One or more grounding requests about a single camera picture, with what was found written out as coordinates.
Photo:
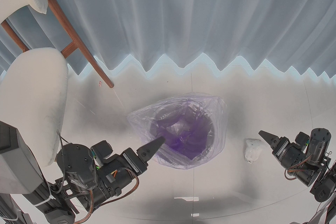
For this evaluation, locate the crumpled white paper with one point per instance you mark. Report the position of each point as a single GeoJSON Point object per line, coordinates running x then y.
{"type": "Point", "coordinates": [253, 150]}

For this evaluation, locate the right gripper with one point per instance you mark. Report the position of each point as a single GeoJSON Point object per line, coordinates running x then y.
{"type": "Point", "coordinates": [291, 157]}

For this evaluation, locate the pale blue curtain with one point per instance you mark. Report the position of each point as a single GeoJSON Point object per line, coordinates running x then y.
{"type": "Point", "coordinates": [183, 7]}

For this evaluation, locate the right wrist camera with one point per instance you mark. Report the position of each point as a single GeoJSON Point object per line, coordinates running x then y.
{"type": "Point", "coordinates": [301, 139]}

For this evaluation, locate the purple plastic bag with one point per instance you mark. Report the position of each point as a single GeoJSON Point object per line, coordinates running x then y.
{"type": "Point", "coordinates": [210, 112]}

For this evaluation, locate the white cushioned wooden chair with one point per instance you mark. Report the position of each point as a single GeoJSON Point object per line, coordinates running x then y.
{"type": "Point", "coordinates": [31, 91]}

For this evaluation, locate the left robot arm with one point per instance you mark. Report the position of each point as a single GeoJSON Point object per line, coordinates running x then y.
{"type": "Point", "coordinates": [18, 160]}

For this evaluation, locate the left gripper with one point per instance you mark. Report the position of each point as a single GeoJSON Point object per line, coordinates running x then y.
{"type": "Point", "coordinates": [118, 178]}

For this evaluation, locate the white trash bin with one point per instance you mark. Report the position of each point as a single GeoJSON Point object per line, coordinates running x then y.
{"type": "Point", "coordinates": [213, 136]}

